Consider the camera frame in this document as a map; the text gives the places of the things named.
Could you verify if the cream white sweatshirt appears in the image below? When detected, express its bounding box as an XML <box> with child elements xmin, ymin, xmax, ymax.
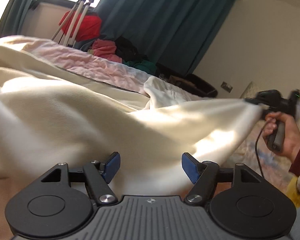
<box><xmin>0</xmin><ymin>46</ymin><xmax>261</xmax><ymax>195</ymax></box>

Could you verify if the person's right hand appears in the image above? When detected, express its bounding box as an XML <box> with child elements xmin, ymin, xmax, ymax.
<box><xmin>262</xmin><ymin>112</ymin><xmax>300</xmax><ymax>163</ymax></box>

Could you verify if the yellow garment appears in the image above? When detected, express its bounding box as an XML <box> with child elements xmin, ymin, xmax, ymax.
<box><xmin>286</xmin><ymin>176</ymin><xmax>300</xmax><ymax>208</ymax></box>

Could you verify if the black sofa bench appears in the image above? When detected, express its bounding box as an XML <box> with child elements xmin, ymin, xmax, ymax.
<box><xmin>155</xmin><ymin>63</ymin><xmax>218</xmax><ymax>98</ymax></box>

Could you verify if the teal window curtain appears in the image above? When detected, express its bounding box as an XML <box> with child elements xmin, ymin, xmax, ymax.
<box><xmin>0</xmin><ymin>0</ymin><xmax>239</xmax><ymax>77</ymax></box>

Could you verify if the green garment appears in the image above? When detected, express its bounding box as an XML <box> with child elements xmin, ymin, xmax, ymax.
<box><xmin>123</xmin><ymin>60</ymin><xmax>157</xmax><ymax>75</ymax></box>

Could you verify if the pastel tie-dye bed sheet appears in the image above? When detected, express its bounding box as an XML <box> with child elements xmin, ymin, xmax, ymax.
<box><xmin>0</xmin><ymin>35</ymin><xmax>206</xmax><ymax>103</ymax></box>

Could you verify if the black garment pile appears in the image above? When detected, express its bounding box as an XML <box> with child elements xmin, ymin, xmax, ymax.
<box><xmin>115</xmin><ymin>36</ymin><xmax>148</xmax><ymax>62</ymax></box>

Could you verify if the pink folded garment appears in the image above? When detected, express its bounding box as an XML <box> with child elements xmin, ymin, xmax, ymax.
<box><xmin>91</xmin><ymin>39</ymin><xmax>123</xmax><ymax>63</ymax></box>

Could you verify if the red cloth on rack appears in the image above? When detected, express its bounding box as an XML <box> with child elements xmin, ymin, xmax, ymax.
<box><xmin>59</xmin><ymin>11</ymin><xmax>102</xmax><ymax>42</ymax></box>

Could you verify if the metal wall socket plate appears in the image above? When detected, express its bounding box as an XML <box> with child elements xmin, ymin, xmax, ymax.
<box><xmin>221</xmin><ymin>81</ymin><xmax>233</xmax><ymax>93</ymax></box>

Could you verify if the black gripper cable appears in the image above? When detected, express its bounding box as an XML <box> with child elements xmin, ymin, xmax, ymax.
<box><xmin>255</xmin><ymin>119</ymin><xmax>272</xmax><ymax>179</ymax></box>

